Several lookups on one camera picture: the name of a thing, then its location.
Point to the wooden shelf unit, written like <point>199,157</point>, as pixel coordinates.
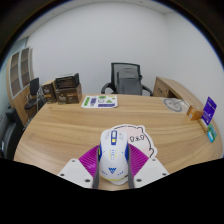
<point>16,76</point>

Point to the pink cartoon-shaped mouse pad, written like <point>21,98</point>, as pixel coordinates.
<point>141,138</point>

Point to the green packet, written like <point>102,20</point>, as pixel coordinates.
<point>212,134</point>

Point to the green purple sticker sheet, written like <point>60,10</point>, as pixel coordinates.
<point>99,101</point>

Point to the black leather armchair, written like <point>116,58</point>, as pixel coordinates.
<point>10,133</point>

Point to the purple sign card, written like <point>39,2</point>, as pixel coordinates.
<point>209,110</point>

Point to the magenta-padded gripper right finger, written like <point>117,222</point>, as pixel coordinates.
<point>153,170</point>

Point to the wooden side desk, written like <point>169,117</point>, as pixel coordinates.
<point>173,88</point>

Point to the orange box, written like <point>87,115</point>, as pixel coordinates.
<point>194,112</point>

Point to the small black chair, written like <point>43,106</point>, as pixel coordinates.
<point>33,91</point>

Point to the brown cardboard box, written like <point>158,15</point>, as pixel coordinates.
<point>69,96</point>

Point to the black mesh office chair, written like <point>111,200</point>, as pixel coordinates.
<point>128,80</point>

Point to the white blue yellow computer mouse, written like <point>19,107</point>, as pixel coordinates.
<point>113,156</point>

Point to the white round printed mat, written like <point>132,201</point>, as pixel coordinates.
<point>174,105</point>

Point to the black cardboard box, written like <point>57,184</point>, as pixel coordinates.
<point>67,81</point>

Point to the small beige box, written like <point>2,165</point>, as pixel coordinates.
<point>203,126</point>

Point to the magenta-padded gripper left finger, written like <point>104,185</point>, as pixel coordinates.
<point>75,171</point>

